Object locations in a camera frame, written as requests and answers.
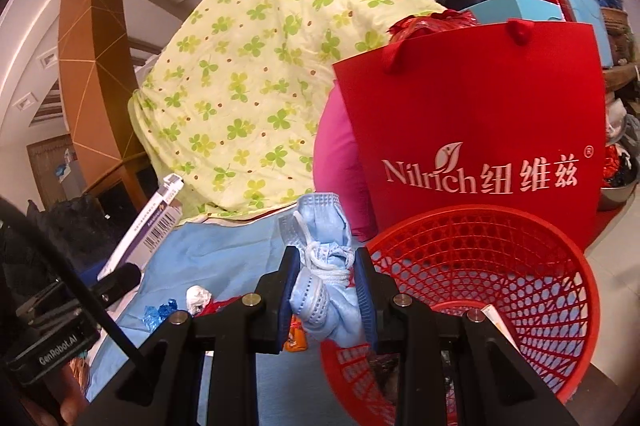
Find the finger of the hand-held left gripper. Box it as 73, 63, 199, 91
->
94, 263, 143, 305

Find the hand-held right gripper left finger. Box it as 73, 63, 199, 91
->
75, 246, 306, 426

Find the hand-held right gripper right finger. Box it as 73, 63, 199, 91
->
352, 248, 581, 426

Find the blue face mask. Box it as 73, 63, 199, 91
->
277, 192, 371, 347

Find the orange wrapper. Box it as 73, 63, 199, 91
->
282, 316, 308, 352

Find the white and purple carton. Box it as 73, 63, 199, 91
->
96, 173, 185, 301

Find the red plastic bag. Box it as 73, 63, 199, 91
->
387, 9, 481, 44
202, 296, 251, 317

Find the red plastic mesh basket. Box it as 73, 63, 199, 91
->
320, 205, 601, 426

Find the person's left hand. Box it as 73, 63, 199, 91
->
25, 371, 88, 426

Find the blue foil wrapper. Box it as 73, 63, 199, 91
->
144, 298, 180, 332

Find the crumpled white tissue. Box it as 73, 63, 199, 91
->
186, 286, 211, 314

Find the blue bed sheet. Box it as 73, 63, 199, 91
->
85, 201, 381, 426

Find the small white box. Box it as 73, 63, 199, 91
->
480, 304, 521, 352

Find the wooden cabinet door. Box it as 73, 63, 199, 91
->
27, 133, 76, 211

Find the pink pillow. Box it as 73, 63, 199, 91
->
314, 93, 381, 241

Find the wooden column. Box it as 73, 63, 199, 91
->
57, 0, 151, 201

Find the red paper gift bag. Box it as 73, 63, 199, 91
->
332, 20, 601, 251

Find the green clover print quilt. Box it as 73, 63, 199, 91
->
127, 0, 451, 221

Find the steel bowl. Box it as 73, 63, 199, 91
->
597, 183, 638, 211

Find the red plastic bag in gift bag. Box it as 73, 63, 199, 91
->
387, 9, 481, 44

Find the teal cardboard box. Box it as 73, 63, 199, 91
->
460, 0, 566, 24

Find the wicker basket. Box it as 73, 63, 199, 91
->
602, 8, 631, 66

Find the blue plastic bin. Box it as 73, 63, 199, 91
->
555, 0, 613, 69

